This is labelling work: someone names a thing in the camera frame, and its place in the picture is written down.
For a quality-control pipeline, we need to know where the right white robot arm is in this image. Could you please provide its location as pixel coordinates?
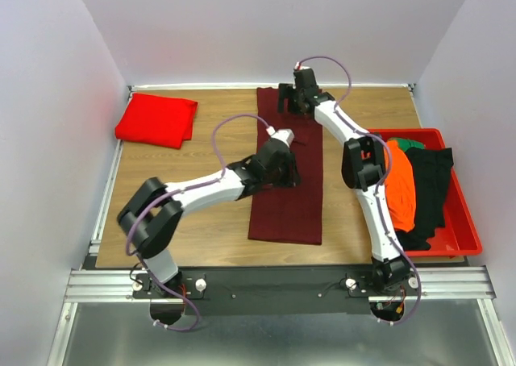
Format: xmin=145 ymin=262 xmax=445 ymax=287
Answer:
xmin=277 ymin=64 xmax=410 ymax=291

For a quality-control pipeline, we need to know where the aluminium frame rail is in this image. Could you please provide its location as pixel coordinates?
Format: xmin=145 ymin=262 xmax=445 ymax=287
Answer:
xmin=368 ymin=265 xmax=497 ymax=302

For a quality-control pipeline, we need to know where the folded red t shirt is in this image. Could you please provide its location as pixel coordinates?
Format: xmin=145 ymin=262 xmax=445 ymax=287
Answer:
xmin=114 ymin=93 xmax=199 ymax=149

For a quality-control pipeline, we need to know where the maroon t shirt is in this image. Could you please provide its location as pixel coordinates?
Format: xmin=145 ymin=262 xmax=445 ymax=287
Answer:
xmin=248 ymin=88 xmax=323 ymax=245

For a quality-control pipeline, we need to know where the black t shirt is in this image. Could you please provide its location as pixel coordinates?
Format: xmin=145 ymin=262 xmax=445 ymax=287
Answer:
xmin=396 ymin=148 xmax=454 ymax=252

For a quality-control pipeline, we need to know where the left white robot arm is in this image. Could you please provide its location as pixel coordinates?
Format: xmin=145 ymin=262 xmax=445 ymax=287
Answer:
xmin=117 ymin=129 xmax=300 ymax=285

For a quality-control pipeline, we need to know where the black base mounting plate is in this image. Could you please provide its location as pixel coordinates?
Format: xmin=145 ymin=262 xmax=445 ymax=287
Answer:
xmin=133 ymin=264 xmax=416 ymax=317

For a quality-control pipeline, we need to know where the orange t shirt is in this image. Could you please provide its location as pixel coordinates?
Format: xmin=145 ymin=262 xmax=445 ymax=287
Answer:
xmin=385 ymin=139 xmax=416 ymax=232

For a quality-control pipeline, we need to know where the green t shirt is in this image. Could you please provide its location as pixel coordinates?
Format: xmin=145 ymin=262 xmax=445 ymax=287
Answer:
xmin=389 ymin=137 xmax=426 ymax=152

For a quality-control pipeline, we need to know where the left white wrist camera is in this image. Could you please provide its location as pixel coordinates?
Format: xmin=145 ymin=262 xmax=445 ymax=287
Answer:
xmin=266 ymin=126 xmax=294 ymax=147

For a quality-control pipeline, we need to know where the red plastic bin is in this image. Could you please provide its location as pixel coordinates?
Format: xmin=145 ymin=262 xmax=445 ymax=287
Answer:
xmin=370 ymin=128 xmax=482 ymax=258

